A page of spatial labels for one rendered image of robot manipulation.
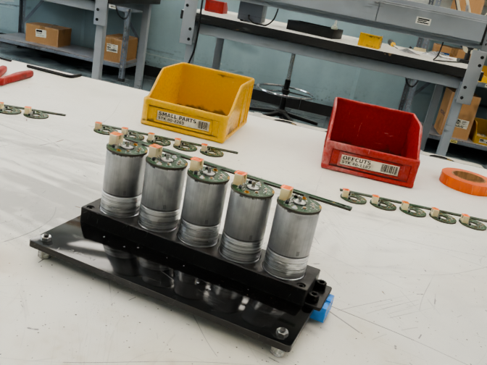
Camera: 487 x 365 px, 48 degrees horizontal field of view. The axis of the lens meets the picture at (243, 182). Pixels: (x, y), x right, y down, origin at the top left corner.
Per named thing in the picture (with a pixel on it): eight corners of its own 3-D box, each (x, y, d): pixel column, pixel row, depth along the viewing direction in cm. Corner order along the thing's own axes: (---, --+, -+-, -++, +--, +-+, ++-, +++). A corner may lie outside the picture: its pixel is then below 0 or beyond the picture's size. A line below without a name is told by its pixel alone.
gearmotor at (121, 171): (123, 234, 34) (132, 156, 32) (90, 221, 34) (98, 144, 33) (145, 221, 36) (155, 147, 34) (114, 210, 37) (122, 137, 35)
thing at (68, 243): (322, 300, 33) (327, 284, 33) (285, 365, 27) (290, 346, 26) (102, 218, 38) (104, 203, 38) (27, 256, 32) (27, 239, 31)
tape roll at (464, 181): (429, 174, 65) (432, 164, 64) (472, 179, 66) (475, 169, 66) (457, 194, 59) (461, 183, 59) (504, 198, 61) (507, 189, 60)
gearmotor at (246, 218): (248, 281, 31) (265, 198, 29) (209, 266, 32) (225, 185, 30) (262, 264, 33) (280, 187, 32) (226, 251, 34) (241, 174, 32)
